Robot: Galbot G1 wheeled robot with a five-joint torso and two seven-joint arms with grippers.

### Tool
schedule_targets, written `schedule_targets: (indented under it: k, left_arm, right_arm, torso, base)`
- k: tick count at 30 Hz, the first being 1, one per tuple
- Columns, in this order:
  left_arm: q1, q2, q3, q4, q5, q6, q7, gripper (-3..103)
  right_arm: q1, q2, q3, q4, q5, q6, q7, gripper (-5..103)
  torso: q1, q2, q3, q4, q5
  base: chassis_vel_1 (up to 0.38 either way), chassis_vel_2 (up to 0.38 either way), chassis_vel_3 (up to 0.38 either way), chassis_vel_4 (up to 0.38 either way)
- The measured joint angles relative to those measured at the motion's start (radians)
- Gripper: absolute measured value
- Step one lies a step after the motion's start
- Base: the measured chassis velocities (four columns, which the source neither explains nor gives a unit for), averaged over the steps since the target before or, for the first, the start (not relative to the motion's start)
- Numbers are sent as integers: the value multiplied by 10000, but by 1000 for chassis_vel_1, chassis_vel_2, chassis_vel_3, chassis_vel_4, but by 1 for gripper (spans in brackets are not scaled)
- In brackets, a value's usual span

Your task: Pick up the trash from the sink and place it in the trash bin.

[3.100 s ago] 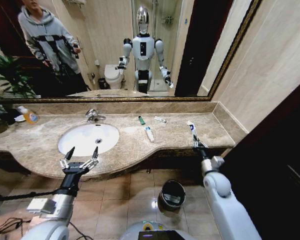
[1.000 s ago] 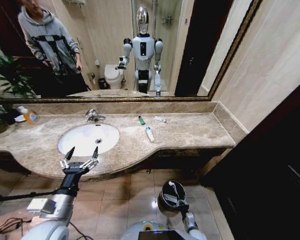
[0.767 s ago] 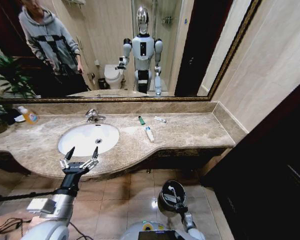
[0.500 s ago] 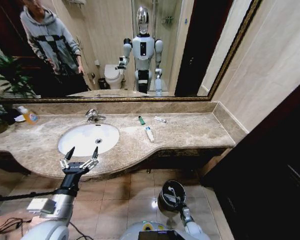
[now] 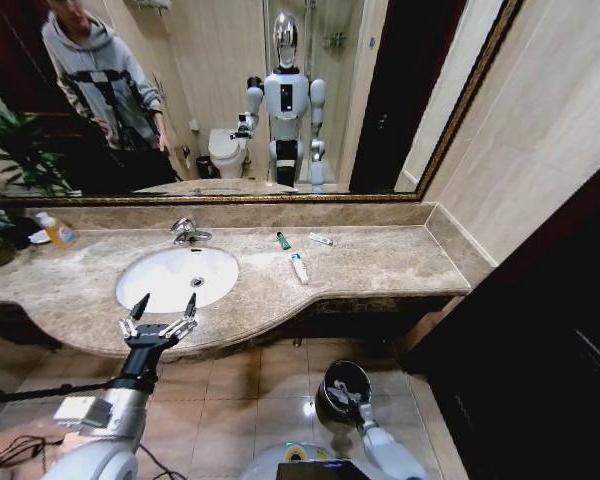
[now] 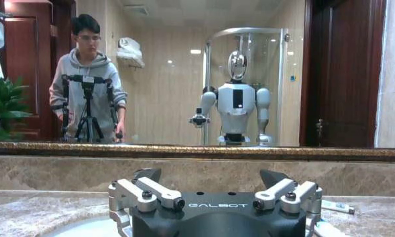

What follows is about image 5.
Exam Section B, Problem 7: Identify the gold framed wall mirror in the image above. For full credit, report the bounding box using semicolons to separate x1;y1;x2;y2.
0;0;525;207

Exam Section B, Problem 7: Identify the green leafy plant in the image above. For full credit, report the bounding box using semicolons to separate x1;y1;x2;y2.
0;105;75;264

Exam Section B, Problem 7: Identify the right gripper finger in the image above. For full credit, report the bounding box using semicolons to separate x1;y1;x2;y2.
329;381;362;405

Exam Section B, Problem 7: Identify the orange soap bottle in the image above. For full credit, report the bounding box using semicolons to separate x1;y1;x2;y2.
34;211;79;250

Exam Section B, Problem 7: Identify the thin black floor cable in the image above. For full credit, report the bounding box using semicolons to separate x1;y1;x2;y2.
0;433;66;472

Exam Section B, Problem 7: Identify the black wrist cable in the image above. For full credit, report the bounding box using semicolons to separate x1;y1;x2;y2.
0;379;129;407

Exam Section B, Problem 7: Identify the dark wooden door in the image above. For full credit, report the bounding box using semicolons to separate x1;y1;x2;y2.
398;149;600;480

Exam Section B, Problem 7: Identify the white blue toothpaste tube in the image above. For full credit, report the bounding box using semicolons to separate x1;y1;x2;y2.
286;250;311;286

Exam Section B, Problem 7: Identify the chrome faucet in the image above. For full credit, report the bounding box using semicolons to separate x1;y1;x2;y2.
169;216;213;247

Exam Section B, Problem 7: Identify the black round trash bin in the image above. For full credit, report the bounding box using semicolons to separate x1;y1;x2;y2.
313;358;374;437

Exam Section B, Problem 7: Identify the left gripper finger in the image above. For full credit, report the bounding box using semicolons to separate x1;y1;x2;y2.
165;292;200;342
118;292;151;341

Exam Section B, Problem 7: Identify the white robot front shell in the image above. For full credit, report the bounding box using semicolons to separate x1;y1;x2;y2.
239;439;377;480

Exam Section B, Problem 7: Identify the white oval sink basin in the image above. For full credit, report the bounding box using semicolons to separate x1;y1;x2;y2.
115;246;241;315

